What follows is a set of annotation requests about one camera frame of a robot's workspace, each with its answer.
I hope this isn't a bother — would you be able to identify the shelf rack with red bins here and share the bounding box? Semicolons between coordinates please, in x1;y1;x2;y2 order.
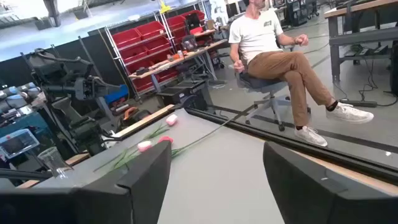
104;9;208;103

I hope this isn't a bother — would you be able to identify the blue plastic crate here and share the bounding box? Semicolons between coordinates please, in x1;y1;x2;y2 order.
104;84;130;105

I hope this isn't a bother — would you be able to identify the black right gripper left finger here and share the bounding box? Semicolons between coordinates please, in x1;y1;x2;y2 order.
77;141;173;224

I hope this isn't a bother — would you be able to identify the clear plastic storage box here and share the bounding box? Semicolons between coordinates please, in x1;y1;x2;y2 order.
0;128;40;160

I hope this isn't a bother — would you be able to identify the grey office chair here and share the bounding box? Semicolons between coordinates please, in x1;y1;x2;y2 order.
234;46;312;131

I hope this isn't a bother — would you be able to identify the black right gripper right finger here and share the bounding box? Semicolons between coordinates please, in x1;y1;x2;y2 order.
263;141;398;224

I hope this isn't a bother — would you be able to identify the wooden top workbench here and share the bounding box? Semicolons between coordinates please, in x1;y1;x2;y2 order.
129;39;229;94

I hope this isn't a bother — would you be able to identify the person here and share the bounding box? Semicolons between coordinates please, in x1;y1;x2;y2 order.
228;0;375;147

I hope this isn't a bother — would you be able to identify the pink artificial tulip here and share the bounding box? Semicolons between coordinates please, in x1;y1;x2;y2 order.
124;114;178;153
93;140;153;172

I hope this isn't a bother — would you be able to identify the black power strip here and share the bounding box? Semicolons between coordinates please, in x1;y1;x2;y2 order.
338;98;379;108

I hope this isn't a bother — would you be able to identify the clear glass vase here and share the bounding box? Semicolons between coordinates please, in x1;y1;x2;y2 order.
37;146;74;180

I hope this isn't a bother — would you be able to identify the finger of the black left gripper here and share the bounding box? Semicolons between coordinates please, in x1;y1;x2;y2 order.
93;77;121;94
95;90;121;100

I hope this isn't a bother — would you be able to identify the orange black vacuum cleaner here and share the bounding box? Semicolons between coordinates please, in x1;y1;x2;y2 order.
116;105;153;133

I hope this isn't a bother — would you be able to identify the grey metal workbench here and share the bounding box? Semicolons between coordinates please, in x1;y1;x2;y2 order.
323;0;398;83

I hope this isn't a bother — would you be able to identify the black artificial tulip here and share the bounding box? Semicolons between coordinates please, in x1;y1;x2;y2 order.
170;110;249;159

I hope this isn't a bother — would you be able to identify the black computer tower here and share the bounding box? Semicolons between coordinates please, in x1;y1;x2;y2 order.
155;79;215;114

